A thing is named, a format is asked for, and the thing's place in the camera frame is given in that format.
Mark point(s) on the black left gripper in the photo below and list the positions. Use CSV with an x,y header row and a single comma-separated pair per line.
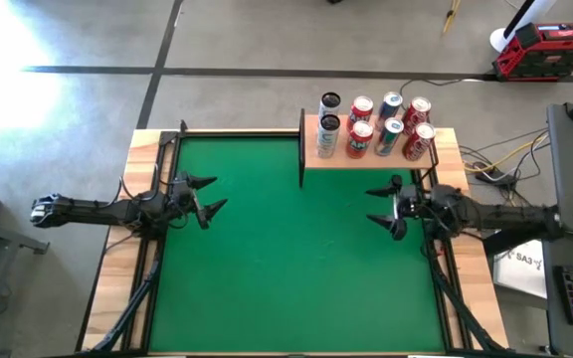
x,y
187,201

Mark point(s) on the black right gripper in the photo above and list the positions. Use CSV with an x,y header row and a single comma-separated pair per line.
x,y
416,206

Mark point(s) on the blue silver Red Bull can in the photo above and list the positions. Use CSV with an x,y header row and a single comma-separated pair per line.
x,y
389,138
391,104

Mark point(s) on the red Coca-Cola can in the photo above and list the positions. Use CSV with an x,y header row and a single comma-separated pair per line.
x,y
418,143
417,112
359,141
361,110

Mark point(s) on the white Celsius can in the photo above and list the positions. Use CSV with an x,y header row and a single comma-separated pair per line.
x,y
327,138
329,103

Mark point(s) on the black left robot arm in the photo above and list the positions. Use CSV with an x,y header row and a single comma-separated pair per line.
x,y
87,211

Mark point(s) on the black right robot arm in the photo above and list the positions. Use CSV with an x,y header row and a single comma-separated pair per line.
x,y
505,216

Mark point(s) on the black power strip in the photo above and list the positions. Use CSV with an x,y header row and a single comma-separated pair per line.
x,y
495,175

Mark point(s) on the white SA3 sheet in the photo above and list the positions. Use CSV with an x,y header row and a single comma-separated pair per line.
x,y
520,268

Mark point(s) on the grey metal desk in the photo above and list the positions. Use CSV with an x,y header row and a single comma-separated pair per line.
x,y
8,237

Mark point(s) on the white black tower fan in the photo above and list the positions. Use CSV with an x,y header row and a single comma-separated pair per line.
x,y
503,40

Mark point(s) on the red black toolbox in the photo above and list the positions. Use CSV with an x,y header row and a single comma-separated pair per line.
x,y
550,54

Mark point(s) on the wooden shelf with black frame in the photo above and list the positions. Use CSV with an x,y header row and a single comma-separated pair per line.
x,y
366,159

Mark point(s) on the black aluminium table frame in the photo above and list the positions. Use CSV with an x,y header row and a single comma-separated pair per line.
x,y
167,136

